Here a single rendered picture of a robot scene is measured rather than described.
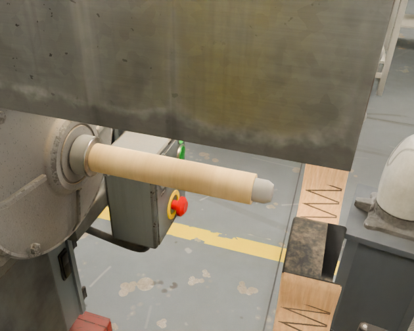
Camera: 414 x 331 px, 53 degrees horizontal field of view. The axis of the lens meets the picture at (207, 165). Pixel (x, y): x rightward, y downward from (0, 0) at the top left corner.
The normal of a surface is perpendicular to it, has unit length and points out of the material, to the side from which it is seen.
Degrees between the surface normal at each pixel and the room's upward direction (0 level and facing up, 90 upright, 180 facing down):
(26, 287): 90
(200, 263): 0
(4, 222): 97
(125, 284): 0
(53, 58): 90
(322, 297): 98
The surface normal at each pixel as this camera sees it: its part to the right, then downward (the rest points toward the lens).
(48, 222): 0.91, 0.32
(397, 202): -0.70, 0.41
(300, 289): -0.30, 0.62
